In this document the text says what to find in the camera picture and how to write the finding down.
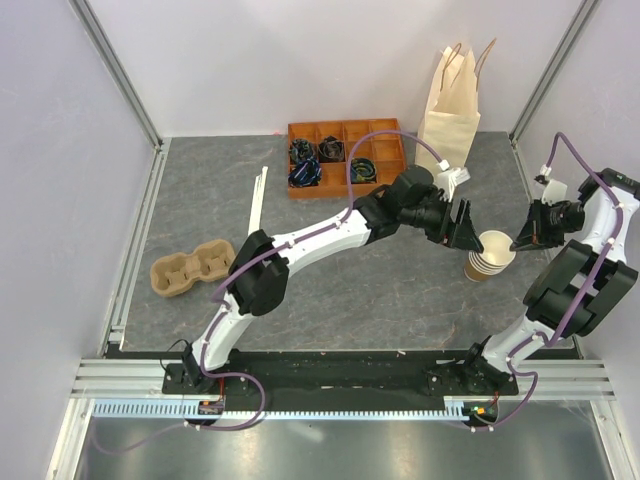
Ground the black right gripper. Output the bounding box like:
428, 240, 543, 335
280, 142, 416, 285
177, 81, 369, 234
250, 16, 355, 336
510, 198, 586, 252

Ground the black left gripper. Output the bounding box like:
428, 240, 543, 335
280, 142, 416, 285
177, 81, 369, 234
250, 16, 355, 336
400, 196, 483, 256

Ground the stack of paper cups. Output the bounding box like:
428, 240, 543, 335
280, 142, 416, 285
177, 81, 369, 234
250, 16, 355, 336
463, 230, 516, 282

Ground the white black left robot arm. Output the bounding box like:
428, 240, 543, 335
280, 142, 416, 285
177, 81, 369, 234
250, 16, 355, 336
162, 166, 484, 394

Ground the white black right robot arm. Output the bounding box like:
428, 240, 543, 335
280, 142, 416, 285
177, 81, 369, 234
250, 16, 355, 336
457, 168, 639, 394

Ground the white straw pack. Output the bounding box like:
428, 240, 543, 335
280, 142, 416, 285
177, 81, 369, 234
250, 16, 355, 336
248, 166, 268, 234

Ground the kraft paper bag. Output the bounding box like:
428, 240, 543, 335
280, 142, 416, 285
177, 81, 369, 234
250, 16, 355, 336
415, 42, 495, 175

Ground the green yellow coiled band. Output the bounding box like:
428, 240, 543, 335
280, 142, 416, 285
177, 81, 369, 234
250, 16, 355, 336
349, 157, 377, 184

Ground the brown black coiled band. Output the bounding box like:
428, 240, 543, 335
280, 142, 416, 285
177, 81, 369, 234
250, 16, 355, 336
318, 135, 345, 163

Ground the orange compartment tray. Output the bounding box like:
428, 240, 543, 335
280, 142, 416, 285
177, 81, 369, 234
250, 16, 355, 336
287, 118, 407, 199

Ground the blue striped coiled band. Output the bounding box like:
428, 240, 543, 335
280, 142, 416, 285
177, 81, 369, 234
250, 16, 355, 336
288, 157, 322, 188

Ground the dark coiled band left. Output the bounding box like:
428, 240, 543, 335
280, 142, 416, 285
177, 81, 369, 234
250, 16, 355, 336
289, 138, 316, 164

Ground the brown pulp cup carrier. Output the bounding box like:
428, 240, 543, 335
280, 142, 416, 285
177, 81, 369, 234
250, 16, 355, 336
150, 239, 236, 298

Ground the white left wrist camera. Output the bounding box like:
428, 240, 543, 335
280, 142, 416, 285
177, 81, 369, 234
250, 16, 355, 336
434, 160, 471, 202

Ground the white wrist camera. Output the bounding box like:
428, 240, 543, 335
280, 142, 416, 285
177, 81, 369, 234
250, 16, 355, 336
534, 165, 567, 205
434, 160, 471, 202

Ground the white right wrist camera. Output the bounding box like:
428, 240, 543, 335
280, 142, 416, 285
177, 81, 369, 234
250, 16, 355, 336
534, 165, 567, 205

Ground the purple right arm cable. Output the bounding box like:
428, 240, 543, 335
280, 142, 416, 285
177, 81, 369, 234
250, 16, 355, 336
507, 132, 626, 401

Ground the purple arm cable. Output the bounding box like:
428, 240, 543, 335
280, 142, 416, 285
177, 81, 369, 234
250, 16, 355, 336
507, 132, 626, 401
197, 128, 451, 374

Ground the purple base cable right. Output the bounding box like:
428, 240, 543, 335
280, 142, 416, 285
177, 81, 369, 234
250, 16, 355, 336
462, 372, 539, 434

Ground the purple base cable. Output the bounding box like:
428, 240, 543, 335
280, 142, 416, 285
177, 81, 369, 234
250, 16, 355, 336
89, 372, 266, 454
462, 372, 539, 434

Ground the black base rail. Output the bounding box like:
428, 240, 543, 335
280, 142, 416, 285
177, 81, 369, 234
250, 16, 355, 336
162, 349, 518, 411

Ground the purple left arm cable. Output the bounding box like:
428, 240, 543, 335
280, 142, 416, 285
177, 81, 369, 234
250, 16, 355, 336
197, 128, 451, 374

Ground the white slotted cable duct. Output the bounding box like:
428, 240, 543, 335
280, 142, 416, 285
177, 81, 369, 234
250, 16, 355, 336
92, 397, 506, 421

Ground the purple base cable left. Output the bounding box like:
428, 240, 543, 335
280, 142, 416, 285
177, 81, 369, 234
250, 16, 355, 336
89, 372, 266, 454

